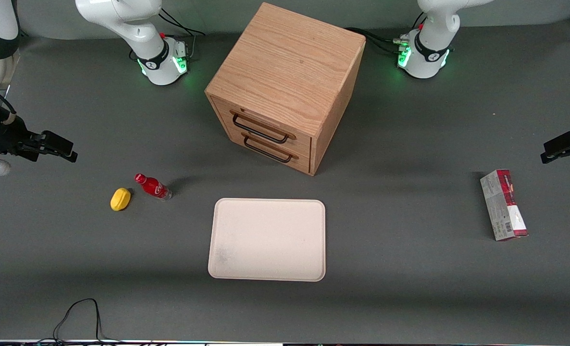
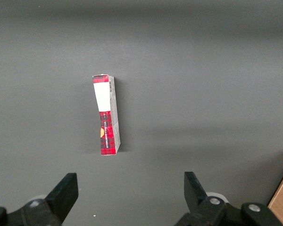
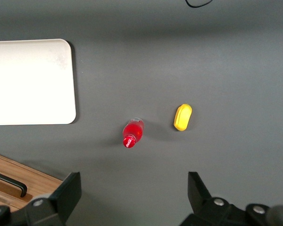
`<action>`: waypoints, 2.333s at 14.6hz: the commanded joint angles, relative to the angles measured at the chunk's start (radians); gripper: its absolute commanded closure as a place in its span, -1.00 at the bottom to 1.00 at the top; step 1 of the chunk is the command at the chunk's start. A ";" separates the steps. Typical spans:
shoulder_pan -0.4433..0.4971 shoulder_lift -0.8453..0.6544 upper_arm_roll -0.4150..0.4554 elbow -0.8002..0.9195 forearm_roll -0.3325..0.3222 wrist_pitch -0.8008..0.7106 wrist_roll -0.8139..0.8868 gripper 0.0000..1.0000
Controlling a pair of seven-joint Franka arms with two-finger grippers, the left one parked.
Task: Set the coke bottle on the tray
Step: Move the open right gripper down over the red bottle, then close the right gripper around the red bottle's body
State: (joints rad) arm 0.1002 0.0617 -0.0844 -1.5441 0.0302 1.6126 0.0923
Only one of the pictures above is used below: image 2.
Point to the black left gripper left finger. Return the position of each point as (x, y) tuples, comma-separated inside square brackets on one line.
[(54, 204)]

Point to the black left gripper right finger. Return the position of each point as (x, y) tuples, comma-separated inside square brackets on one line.
[(198, 204)]

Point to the red plaid cardboard box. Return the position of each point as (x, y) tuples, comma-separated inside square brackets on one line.
[(103, 99)]

